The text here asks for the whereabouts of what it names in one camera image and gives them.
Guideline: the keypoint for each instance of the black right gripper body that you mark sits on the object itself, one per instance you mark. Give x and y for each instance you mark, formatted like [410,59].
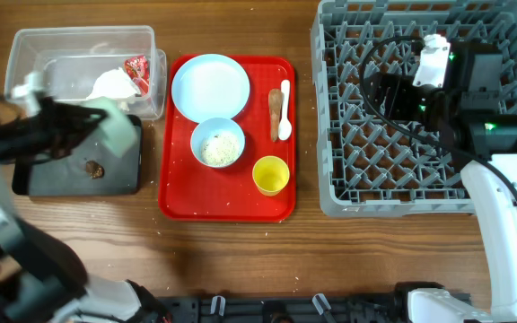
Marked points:
[407,102]

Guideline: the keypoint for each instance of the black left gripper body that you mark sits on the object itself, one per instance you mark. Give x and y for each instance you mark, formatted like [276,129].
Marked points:
[31,136]

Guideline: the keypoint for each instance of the brown food lump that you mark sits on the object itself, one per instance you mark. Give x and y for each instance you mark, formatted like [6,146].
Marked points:
[94,169]

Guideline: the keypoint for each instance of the mint green bowl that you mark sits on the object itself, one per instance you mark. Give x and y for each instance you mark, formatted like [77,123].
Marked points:
[118,132]

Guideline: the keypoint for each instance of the brown carrot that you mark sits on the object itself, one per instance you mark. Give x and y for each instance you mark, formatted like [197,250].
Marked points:
[275,102]

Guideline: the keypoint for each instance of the yellow plastic cup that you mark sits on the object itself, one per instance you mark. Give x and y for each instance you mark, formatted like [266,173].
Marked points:
[270,174]

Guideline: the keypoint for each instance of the light blue rice bowl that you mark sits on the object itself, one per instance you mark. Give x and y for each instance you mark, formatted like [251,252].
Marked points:
[214,126]

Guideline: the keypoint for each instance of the white rice pile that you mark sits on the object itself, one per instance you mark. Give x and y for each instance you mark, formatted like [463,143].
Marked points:
[220,150]

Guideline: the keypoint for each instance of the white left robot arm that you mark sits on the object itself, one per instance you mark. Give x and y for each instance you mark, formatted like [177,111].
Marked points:
[41,278]

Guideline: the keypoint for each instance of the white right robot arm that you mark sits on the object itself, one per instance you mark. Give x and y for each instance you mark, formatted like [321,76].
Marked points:
[455,94]

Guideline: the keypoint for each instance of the black food waste tray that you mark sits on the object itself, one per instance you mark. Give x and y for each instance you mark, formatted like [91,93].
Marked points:
[67,176]

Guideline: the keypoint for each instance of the grey dishwasher rack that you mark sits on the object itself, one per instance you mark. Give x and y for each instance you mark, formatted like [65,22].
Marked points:
[366,168]

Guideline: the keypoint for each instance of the clear plastic waste bin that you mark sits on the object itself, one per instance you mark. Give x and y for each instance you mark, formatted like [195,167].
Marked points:
[71,59]

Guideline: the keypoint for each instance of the crumpled white tissue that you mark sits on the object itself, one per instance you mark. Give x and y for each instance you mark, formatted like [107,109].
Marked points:
[114,84]

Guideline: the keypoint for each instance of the red snack wrapper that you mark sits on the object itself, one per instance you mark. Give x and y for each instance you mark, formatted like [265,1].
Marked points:
[138,69]

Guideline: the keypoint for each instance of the white plastic spoon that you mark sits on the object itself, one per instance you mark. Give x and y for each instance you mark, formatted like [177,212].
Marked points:
[285,126]

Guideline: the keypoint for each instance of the red serving tray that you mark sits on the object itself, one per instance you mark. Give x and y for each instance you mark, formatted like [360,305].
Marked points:
[190,191]

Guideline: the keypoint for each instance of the light blue plate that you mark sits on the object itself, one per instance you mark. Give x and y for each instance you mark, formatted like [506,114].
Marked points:
[210,86]

